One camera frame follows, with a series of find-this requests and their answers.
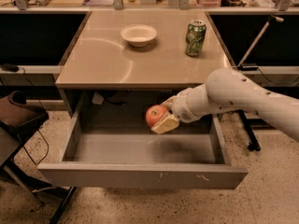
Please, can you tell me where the black power adapter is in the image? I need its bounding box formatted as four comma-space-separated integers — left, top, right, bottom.
0, 63, 19, 72

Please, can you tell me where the open grey drawer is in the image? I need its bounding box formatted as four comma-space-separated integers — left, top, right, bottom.
38, 104, 248, 189

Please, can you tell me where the grey cabinet desk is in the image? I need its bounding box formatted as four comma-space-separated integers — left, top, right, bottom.
56, 8, 231, 113

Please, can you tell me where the black stand leg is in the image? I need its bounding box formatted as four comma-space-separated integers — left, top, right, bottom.
237, 110, 261, 151

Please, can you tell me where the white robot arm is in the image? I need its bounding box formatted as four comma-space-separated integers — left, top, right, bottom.
146, 68, 299, 141

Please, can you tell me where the white bowl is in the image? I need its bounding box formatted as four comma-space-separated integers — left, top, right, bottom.
121, 24, 157, 48

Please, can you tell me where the red apple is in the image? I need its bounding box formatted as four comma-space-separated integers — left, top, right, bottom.
146, 105, 167, 127

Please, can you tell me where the green soda can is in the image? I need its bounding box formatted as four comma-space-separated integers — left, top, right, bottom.
185, 20, 206, 57

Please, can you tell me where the white stick with black base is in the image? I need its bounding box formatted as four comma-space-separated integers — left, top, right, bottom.
236, 15, 284, 68

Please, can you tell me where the dark brown chair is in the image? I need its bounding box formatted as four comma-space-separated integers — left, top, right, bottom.
0, 91, 77, 224

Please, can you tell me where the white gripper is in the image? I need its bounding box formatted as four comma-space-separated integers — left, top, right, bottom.
151, 91, 200, 134

